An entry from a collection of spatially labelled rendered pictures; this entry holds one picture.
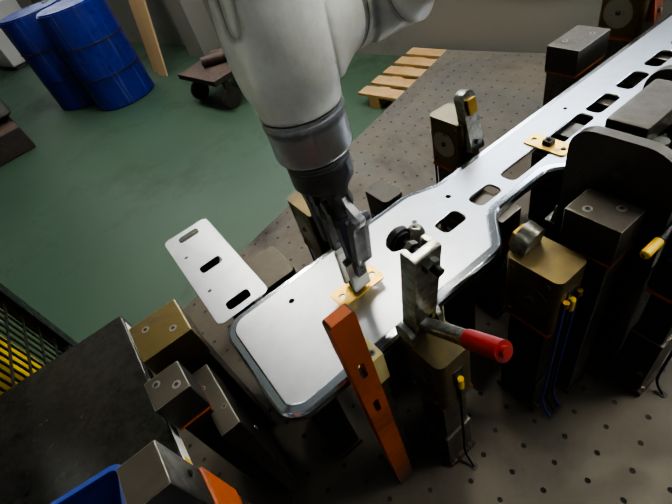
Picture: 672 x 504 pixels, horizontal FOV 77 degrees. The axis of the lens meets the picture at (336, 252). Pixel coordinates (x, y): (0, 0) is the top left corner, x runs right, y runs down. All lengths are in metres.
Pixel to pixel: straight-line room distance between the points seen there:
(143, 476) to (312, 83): 0.36
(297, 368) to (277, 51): 0.41
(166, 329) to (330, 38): 0.47
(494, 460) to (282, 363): 0.42
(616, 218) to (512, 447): 0.45
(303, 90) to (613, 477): 0.75
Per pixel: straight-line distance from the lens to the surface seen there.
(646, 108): 0.65
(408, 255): 0.41
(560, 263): 0.59
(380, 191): 0.85
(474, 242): 0.71
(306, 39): 0.39
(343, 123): 0.45
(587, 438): 0.89
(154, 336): 0.69
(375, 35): 0.50
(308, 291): 0.69
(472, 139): 0.91
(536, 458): 0.86
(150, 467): 0.40
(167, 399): 0.59
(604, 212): 0.59
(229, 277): 0.78
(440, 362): 0.53
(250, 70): 0.40
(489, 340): 0.43
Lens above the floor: 1.51
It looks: 44 degrees down
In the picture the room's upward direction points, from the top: 20 degrees counter-clockwise
